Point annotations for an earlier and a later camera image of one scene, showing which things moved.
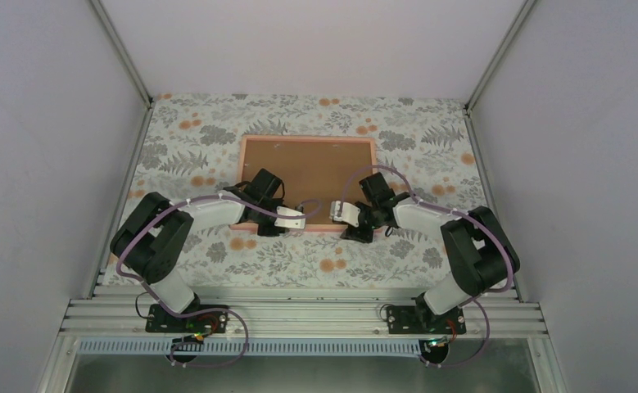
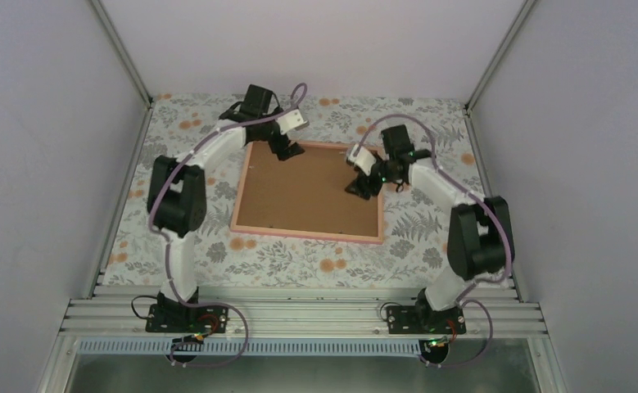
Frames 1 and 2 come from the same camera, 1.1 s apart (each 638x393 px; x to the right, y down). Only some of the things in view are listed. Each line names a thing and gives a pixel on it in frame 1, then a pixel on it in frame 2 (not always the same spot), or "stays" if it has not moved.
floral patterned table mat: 427,146 stays
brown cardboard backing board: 312,170 stays
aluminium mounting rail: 301,318 stays
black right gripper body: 366,237 → 386,170
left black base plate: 161,321 stays
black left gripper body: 263,231 → 273,145
